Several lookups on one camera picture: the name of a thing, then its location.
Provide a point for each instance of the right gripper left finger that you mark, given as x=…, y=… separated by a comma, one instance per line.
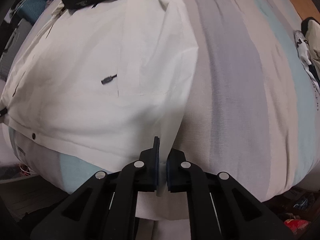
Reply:
x=104, y=207

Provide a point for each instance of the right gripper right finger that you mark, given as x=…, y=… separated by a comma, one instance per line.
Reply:
x=219, y=207

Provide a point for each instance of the white and black jacket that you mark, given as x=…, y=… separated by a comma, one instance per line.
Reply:
x=95, y=86

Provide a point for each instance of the folded clothes pile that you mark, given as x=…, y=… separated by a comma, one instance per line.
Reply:
x=307, y=44

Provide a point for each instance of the striped bed sheet mattress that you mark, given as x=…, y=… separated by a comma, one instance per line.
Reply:
x=252, y=110

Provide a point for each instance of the silver hard suitcase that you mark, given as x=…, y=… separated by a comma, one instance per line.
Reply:
x=12, y=47

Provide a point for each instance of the teal hard suitcase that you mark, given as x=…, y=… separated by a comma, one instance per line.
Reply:
x=31, y=10

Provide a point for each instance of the wooden headboard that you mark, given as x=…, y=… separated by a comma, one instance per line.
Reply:
x=303, y=5

